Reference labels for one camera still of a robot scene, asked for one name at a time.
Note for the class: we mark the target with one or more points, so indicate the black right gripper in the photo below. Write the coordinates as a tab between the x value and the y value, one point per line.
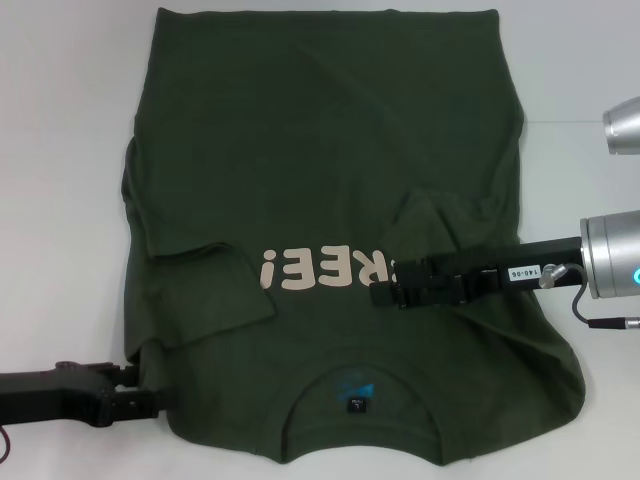
550	260

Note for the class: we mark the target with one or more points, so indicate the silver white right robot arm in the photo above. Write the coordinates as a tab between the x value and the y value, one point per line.
615	255

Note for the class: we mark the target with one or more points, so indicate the dark green FREE T-shirt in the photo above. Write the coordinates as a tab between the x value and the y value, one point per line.
300	150

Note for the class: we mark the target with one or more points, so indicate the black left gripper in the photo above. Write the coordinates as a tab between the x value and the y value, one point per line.
50	395

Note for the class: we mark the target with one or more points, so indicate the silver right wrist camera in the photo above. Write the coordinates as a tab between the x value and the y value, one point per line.
625	127

